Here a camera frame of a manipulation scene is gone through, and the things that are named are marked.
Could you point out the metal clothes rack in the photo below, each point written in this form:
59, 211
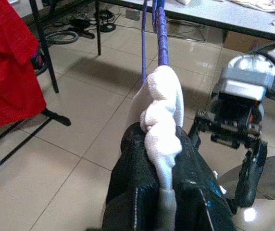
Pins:
58, 119

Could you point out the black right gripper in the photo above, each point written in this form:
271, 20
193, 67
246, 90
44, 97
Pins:
236, 125

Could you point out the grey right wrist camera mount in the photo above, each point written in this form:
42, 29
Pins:
245, 79

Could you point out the red garment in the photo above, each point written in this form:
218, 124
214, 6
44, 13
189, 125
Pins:
7, 72

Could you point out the purple thin hanger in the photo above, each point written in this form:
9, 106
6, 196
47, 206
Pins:
162, 43

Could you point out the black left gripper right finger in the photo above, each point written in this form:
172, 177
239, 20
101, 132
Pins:
200, 197

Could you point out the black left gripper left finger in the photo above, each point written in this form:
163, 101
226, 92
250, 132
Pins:
132, 187

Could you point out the white crumpled garment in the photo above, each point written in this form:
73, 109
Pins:
260, 6

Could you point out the white shirt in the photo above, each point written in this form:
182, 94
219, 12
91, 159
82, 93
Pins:
164, 101

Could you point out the brown cardboard box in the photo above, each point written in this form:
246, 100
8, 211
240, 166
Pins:
245, 43

